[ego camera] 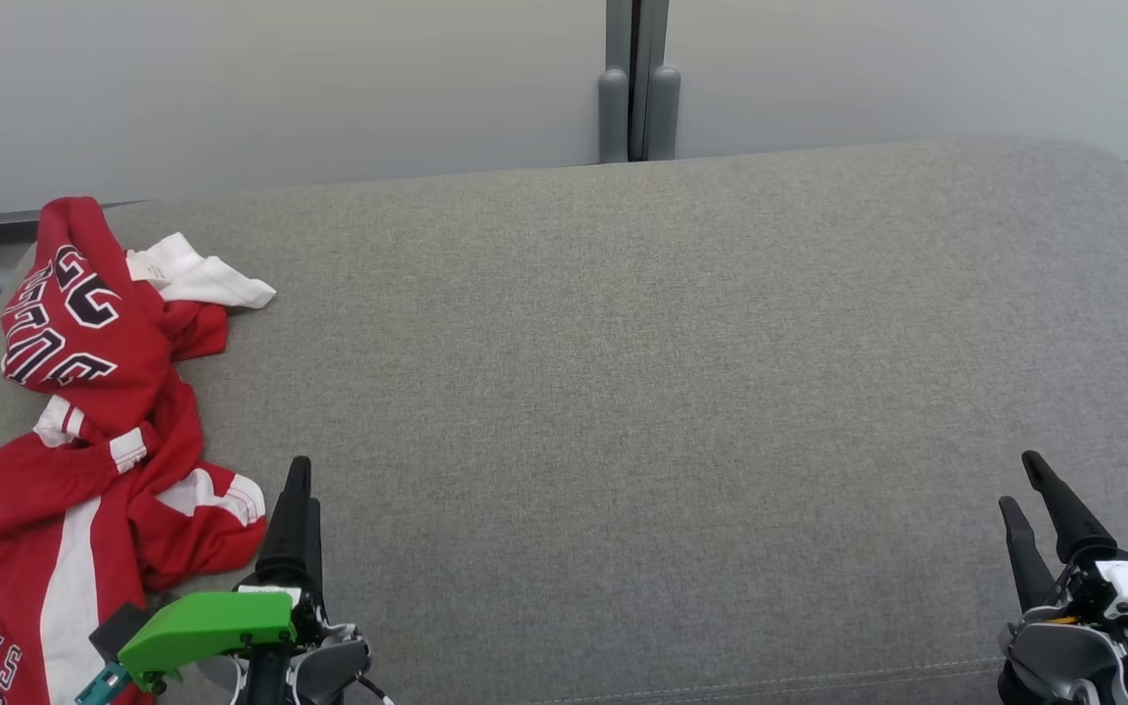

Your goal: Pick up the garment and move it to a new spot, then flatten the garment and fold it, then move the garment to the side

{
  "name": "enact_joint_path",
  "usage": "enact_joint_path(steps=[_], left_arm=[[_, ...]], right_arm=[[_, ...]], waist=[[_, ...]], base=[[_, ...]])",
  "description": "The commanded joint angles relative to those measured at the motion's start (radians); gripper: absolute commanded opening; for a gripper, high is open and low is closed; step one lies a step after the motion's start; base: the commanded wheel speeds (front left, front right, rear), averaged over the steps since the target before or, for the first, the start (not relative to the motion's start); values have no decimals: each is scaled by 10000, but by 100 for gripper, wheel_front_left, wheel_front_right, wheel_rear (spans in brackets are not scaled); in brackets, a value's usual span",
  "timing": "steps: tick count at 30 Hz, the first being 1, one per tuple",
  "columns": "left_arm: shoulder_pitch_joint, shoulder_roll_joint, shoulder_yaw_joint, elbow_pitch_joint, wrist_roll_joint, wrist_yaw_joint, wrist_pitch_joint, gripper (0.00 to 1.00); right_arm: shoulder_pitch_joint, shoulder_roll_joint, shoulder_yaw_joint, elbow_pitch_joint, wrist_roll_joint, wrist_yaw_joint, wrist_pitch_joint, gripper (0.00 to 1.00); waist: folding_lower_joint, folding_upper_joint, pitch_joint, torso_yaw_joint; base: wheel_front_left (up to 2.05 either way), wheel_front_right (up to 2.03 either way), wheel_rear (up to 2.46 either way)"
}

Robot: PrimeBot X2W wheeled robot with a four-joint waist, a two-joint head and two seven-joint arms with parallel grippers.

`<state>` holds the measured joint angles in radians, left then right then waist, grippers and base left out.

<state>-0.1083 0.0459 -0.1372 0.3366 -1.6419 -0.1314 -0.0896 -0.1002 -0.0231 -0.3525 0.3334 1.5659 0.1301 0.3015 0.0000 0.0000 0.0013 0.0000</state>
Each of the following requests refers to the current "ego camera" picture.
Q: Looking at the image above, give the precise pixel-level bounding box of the red Bulls 23 jersey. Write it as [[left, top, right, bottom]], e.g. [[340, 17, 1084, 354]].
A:
[[0, 196, 277, 444]]

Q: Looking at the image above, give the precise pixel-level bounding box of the grey partition post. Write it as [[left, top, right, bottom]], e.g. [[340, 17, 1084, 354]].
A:
[[597, 0, 682, 164]]

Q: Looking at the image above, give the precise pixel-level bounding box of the grey fabric sofa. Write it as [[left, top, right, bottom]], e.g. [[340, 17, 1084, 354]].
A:
[[0, 137, 1128, 705]]

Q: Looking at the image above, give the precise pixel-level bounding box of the red shorts white trim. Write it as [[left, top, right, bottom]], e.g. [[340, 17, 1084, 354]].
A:
[[0, 392, 268, 705]]

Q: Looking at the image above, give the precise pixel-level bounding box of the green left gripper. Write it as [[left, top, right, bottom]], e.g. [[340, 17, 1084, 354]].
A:
[[118, 455, 327, 691]]

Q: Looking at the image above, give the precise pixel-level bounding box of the black cable teal plug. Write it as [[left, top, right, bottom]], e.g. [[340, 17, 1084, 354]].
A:
[[74, 663, 131, 705]]

